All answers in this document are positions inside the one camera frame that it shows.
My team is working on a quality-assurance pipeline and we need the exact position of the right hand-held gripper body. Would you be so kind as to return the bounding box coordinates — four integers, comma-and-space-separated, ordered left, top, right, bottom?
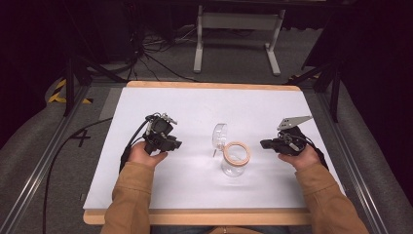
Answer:
274, 115, 314, 157

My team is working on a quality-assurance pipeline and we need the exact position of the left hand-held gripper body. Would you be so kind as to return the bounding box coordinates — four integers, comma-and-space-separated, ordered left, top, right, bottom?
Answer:
142, 111, 179, 156

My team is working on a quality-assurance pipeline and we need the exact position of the person's right hand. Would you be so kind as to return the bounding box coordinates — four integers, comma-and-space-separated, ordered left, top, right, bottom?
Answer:
278, 143, 323, 172

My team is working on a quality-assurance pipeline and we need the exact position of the person's left hand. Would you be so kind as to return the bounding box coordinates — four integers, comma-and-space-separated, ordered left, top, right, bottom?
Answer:
128, 140, 169, 169

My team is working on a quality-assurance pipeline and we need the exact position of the glass jar with wooden rim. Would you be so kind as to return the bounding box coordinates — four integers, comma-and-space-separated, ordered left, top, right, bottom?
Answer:
221, 140, 252, 178

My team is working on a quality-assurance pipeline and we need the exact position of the white table cover sheet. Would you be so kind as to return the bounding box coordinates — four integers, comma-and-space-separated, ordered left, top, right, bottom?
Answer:
82, 86, 346, 211

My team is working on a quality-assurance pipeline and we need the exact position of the clear glass jar lid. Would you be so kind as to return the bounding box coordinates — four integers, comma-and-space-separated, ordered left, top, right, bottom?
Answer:
211, 122, 229, 158

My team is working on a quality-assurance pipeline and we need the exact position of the black tripod stand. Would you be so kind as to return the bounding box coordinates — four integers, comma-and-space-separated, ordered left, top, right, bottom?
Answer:
284, 48, 346, 124
61, 32, 129, 118

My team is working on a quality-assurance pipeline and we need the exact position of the yellow black floor tape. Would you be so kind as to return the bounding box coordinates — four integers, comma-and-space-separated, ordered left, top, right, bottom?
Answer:
47, 78, 94, 105

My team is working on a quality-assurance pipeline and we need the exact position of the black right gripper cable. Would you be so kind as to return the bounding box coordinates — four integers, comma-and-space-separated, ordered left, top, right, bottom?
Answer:
301, 134, 330, 172

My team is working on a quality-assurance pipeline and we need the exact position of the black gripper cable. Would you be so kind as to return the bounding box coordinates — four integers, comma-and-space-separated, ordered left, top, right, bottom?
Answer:
301, 134, 330, 172
41, 116, 151, 234

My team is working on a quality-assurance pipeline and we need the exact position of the aluminium floor rail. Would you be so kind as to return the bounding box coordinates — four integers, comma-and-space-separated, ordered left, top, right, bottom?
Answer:
315, 91, 391, 234
0, 83, 93, 234

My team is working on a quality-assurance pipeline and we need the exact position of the black floor cables bundle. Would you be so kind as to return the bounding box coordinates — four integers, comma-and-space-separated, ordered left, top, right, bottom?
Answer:
126, 22, 203, 84

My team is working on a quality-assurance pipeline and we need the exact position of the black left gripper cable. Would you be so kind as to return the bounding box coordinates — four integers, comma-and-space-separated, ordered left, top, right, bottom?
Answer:
41, 116, 151, 234

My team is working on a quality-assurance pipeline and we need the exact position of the white metal stand frame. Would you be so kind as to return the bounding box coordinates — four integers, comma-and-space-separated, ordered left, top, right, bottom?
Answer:
193, 4, 286, 77

